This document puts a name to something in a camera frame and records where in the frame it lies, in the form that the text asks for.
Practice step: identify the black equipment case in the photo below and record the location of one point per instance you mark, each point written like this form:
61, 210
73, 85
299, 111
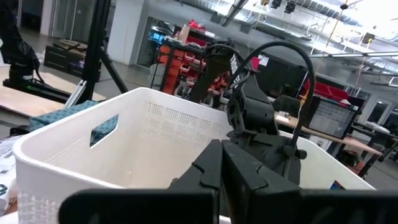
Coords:
62, 59

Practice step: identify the black aluminium table frame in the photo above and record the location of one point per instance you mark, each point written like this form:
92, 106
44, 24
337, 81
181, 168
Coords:
96, 46

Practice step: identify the red storage bins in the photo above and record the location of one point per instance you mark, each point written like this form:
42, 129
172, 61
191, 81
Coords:
329, 91

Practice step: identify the teal patterned cloth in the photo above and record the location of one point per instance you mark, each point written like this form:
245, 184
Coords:
62, 113

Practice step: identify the white printed packet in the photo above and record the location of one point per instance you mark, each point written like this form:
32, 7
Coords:
6, 174

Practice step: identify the shelf with red bins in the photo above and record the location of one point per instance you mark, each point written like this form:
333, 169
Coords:
178, 62

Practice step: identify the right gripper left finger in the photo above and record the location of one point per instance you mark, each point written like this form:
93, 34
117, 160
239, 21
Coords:
186, 199

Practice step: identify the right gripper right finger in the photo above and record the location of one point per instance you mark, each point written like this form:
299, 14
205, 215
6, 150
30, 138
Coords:
280, 205

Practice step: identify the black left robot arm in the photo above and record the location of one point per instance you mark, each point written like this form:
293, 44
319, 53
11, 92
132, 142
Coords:
248, 102

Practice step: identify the white perforated plastic basket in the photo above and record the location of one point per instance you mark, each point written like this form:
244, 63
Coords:
155, 140

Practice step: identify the computer monitor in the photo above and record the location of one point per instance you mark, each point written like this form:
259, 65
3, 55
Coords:
332, 119

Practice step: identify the background wooden table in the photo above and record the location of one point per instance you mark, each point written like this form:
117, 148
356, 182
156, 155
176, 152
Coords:
25, 102

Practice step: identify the background black robot arm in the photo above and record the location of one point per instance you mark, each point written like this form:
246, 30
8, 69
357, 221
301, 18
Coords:
15, 46

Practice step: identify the wooden desk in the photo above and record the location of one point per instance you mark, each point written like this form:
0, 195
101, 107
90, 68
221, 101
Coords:
351, 141

